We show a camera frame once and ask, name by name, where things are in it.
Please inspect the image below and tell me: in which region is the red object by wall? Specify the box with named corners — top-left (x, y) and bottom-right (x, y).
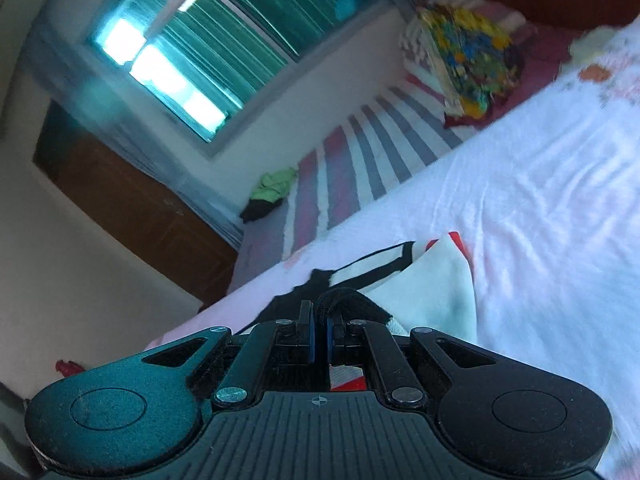
top-left (54, 360), bottom-right (86, 378)

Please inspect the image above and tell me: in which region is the grey left curtain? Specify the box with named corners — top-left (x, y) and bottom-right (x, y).
top-left (22, 15), bottom-right (243, 249)

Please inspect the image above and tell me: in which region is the window with green glass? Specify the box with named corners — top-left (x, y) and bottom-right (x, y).
top-left (91, 0), bottom-right (384, 143)

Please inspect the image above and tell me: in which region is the pink floral bed sheet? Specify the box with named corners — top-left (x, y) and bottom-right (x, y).
top-left (163, 23), bottom-right (639, 479)

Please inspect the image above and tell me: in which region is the striped knit sweater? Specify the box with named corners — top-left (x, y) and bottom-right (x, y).
top-left (240, 231), bottom-right (478, 394)

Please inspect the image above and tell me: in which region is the brown wooden door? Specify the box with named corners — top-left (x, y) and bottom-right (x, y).
top-left (32, 102), bottom-right (238, 308)

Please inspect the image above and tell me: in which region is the green cloth on bed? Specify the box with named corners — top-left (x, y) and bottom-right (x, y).
top-left (250, 167), bottom-right (298, 204)

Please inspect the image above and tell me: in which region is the black cloth on bed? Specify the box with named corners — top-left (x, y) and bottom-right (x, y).
top-left (240, 198), bottom-right (284, 224)

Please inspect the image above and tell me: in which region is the colourful cartoon pillow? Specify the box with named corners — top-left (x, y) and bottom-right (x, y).
top-left (416, 3), bottom-right (524, 124)

